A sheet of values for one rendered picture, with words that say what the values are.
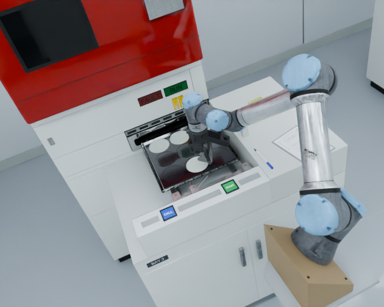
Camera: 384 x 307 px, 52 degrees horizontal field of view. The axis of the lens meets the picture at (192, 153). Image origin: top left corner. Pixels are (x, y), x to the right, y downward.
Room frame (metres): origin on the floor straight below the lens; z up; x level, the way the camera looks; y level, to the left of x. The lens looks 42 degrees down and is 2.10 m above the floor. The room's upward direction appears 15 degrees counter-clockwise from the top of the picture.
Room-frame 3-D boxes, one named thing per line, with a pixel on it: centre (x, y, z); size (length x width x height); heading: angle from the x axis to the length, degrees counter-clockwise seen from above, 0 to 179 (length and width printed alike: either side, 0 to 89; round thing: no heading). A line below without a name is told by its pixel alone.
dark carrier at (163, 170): (1.36, 0.02, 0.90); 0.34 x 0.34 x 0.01; 11
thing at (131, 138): (1.57, 0.07, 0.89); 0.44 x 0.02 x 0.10; 101
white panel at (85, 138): (1.55, 0.25, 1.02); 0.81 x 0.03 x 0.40; 101
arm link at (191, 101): (1.24, -0.06, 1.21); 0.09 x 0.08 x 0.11; 32
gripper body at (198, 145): (1.24, -0.05, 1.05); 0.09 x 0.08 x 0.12; 70
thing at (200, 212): (1.00, 0.01, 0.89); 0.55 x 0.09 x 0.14; 101
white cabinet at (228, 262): (1.28, -0.08, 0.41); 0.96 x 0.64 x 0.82; 101
